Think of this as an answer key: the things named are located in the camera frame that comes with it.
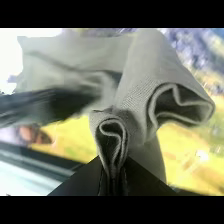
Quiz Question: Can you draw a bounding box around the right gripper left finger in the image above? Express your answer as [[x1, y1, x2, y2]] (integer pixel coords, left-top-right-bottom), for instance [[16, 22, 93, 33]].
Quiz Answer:
[[47, 155, 103, 197]]

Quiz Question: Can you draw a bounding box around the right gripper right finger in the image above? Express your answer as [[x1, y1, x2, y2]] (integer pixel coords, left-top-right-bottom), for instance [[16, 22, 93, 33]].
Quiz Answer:
[[125, 155, 178, 197]]

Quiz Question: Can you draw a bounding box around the brown T-shirt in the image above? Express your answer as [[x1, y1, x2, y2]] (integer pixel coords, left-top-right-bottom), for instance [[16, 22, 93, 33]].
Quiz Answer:
[[14, 28, 216, 197]]

